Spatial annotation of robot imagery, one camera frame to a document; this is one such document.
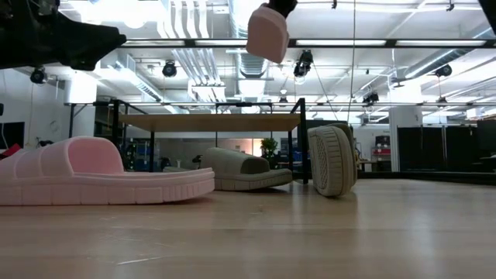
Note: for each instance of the black wall screen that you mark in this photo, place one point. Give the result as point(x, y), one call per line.
point(11, 133)

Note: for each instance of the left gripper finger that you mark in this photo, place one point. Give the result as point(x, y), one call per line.
point(93, 42)

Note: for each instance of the black background cabinets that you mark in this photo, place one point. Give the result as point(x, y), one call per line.
point(426, 147)

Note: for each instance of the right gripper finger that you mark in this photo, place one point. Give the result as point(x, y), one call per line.
point(284, 5)

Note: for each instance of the wooden shelf with black frame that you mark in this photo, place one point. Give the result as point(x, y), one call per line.
point(209, 122)

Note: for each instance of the red background object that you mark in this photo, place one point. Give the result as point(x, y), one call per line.
point(11, 151)

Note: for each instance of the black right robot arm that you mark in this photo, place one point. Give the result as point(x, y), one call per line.
point(490, 7)

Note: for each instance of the pink foam slide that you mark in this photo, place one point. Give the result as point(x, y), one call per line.
point(267, 35)
point(97, 190)

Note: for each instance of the background potted green plant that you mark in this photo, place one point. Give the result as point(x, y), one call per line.
point(269, 149)

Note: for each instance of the grey foam slide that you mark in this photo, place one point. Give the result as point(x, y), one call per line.
point(329, 162)
point(240, 170)

